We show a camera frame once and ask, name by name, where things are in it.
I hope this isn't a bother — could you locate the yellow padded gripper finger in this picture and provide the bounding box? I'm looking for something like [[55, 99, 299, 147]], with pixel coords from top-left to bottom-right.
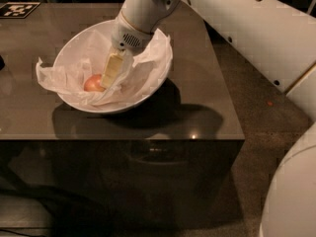
[[100, 47, 125, 89]]

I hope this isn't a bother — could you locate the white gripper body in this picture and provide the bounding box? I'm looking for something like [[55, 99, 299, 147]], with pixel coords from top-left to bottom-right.
[[111, 13, 153, 53]]

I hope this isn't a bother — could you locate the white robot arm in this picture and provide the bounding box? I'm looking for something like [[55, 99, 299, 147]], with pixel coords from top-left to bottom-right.
[[112, 0, 316, 237]]

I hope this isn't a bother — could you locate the red apple back left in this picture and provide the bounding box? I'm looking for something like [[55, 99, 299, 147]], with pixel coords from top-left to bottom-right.
[[84, 74, 105, 92]]

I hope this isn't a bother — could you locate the white bowl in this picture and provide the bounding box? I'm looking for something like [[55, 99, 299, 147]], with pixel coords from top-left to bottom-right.
[[52, 19, 174, 115]]

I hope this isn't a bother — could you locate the white crumpled paper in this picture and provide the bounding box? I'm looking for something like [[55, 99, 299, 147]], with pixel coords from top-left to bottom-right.
[[35, 28, 174, 109]]

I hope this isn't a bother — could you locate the dark object at left edge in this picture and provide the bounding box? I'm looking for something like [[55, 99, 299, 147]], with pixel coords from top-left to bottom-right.
[[0, 55, 5, 70]]

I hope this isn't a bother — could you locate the black white fiducial marker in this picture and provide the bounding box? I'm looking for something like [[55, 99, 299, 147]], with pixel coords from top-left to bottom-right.
[[0, 2, 40, 19]]

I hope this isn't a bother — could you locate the dark glossy table cabinet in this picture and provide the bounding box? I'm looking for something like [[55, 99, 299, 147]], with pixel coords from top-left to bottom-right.
[[0, 4, 245, 229]]

